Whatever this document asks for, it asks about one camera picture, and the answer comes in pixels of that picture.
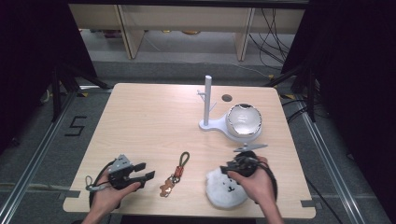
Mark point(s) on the black metal stand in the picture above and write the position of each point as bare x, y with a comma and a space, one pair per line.
311, 93
56, 93

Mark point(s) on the beige wooden desk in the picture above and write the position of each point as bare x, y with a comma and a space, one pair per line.
186, 18

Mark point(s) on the person's left hand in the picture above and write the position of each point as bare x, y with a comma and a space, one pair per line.
107, 197

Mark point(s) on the white plush bear pouch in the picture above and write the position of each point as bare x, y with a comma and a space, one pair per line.
222, 193

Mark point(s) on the white bowl with silver rim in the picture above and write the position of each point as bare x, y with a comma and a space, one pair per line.
244, 119

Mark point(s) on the aluminium floor rail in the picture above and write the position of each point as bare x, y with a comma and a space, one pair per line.
34, 161
330, 168

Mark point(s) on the white hook stand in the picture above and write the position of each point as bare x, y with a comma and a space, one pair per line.
207, 99

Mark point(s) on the person's right hand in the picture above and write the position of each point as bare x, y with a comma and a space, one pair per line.
260, 186

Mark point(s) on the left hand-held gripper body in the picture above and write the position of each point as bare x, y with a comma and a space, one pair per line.
120, 174

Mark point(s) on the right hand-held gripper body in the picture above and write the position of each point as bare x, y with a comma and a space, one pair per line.
244, 165

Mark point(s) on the grey tape strip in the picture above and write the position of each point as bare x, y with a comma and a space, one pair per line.
309, 203
69, 194

